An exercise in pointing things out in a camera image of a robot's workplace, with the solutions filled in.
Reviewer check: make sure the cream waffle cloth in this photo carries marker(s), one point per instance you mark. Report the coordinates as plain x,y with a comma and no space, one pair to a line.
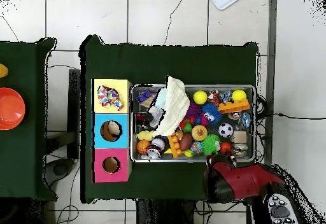
175,107

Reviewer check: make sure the colourful dotted cloth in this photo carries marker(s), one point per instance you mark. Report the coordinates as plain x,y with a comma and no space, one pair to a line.
103,94
118,103

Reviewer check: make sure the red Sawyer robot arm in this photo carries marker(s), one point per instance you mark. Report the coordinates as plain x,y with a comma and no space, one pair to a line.
242,180

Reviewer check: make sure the wooden box with three holes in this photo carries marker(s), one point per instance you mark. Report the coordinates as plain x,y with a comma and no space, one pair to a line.
122,132

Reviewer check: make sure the silver mesh bin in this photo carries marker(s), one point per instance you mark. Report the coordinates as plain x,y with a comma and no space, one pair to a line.
178,159

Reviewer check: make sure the toy burger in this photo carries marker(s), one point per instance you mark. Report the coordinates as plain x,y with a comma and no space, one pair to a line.
199,132

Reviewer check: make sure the plain yellow ball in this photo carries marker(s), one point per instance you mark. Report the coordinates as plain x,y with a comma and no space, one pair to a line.
200,97

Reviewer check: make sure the blue spiky ball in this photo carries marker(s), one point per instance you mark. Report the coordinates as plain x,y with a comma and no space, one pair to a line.
212,113

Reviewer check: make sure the dark green table cloth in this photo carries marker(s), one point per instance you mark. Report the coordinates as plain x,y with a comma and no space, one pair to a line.
165,63

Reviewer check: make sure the green spiky ball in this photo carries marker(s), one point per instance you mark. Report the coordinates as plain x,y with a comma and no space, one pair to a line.
210,145

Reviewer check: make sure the black and white soccer ball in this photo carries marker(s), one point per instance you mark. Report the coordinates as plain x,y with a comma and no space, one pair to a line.
226,130

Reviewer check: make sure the orange toy brick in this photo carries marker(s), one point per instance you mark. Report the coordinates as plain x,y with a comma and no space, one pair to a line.
233,106

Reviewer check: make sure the plain orange ball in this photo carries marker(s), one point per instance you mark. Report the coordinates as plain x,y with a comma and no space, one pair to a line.
225,147

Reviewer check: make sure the yellow smiley ball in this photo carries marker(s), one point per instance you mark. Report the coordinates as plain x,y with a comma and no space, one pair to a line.
239,95

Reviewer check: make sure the wooden cube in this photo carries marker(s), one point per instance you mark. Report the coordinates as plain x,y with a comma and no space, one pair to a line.
239,136

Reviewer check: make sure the white tray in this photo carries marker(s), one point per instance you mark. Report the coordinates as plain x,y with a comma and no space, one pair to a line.
224,2

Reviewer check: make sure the neighbouring green cloth table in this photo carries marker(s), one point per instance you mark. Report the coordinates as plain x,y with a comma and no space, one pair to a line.
23,119

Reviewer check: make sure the orange plastic bowl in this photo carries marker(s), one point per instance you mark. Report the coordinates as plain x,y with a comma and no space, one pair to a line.
10,108

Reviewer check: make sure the yellow plastic toy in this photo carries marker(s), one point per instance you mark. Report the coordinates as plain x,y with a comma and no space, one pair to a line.
3,70

